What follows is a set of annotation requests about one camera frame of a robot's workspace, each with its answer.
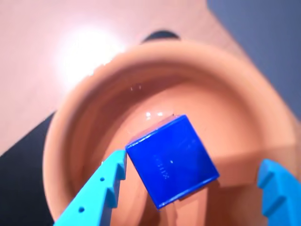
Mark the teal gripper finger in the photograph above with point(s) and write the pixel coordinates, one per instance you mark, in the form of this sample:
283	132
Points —
284	195
94	193

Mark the blue cube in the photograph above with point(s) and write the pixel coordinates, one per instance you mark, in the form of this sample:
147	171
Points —
174	162

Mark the orange bowl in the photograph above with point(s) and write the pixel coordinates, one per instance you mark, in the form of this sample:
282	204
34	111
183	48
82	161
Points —
211	106

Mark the grey furniture top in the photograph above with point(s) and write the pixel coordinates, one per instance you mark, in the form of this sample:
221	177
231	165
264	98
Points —
270	35

